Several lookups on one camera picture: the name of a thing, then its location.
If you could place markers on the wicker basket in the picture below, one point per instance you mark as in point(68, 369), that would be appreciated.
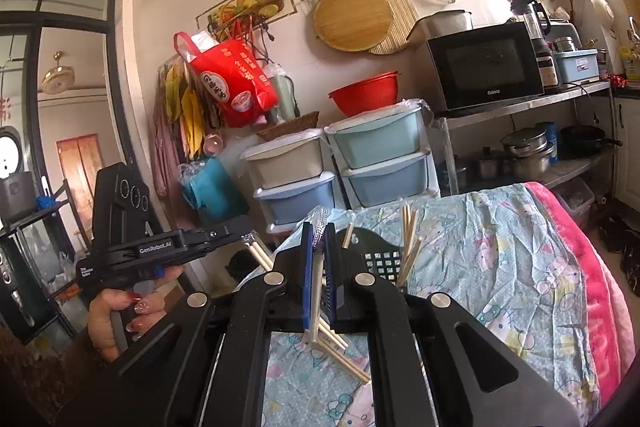
point(290, 127)

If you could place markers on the white plastic drawer cabinet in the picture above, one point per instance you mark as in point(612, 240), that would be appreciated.
point(250, 152)
point(332, 127)

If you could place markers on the pale green bottle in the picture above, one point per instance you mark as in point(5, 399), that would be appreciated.
point(285, 99)

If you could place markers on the black blender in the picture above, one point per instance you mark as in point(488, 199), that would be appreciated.
point(537, 37)

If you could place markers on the cream plastic drawer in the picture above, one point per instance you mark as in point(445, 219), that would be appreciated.
point(285, 164)

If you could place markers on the blue bag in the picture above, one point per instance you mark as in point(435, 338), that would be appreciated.
point(215, 192)

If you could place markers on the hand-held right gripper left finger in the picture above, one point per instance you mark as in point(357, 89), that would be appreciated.
point(307, 267)

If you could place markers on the red plastic basin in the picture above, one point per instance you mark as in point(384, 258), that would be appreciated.
point(365, 97)

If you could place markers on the dark shoes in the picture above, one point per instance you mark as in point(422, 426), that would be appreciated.
point(622, 242)

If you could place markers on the pink fleece blanket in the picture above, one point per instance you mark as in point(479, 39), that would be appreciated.
point(590, 287)

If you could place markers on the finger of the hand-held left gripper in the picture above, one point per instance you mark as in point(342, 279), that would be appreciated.
point(235, 234)

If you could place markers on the clear plastic storage box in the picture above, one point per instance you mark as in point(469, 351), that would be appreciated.
point(575, 199)

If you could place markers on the cartoon printed tablecloth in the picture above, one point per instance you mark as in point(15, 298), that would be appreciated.
point(500, 257)

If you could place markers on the blue can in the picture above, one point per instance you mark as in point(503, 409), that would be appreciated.
point(547, 134)

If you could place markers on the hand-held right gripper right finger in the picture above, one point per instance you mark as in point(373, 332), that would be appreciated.
point(331, 267)

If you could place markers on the blue plastic drawer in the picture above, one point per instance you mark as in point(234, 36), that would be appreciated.
point(390, 182)
point(295, 204)

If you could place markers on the round wooden board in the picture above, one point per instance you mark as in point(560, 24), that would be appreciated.
point(352, 19)

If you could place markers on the kitchen counter cabinet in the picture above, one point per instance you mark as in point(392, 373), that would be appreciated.
point(627, 147)

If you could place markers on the gold ceiling lamp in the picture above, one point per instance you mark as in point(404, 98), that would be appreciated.
point(57, 77)

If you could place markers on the person's left forearm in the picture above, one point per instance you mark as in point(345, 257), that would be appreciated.
point(60, 387)

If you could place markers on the teal plastic drawer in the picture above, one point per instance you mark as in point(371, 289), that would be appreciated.
point(375, 139)

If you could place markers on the metal shelf rack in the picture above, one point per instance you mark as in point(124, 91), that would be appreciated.
point(550, 99)

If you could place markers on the black microwave oven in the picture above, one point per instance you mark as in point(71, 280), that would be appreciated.
point(485, 67)

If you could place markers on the round bamboo mat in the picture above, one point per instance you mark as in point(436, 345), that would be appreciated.
point(402, 22)

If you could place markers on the red shopping bag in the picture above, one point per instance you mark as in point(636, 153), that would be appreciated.
point(230, 82)

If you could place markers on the black metal shelf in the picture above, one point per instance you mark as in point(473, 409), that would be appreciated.
point(30, 257)

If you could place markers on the yellow hanging bags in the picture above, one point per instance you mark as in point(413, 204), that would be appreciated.
point(190, 112)

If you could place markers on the black glass door frame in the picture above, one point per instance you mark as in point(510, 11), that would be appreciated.
point(115, 57)

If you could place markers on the pink plastic cup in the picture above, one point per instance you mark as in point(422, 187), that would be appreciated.
point(212, 144)

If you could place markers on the light blue storage box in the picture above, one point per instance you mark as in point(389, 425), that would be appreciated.
point(575, 67)

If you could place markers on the person's left hand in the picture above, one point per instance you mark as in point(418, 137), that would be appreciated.
point(102, 322)

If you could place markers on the pink hanging cloth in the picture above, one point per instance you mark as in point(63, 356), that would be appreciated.
point(165, 147)

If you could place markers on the fruit wall poster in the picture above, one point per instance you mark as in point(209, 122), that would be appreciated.
point(240, 4)

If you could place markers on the small steel pot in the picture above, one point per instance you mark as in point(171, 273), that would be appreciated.
point(455, 172)
point(487, 164)

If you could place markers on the green plastic utensil holder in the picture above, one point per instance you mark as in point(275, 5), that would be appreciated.
point(372, 243)

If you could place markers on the stacked steel pots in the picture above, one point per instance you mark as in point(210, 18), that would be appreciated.
point(527, 152)

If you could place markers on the black frying pan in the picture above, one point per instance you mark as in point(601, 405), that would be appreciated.
point(585, 139)

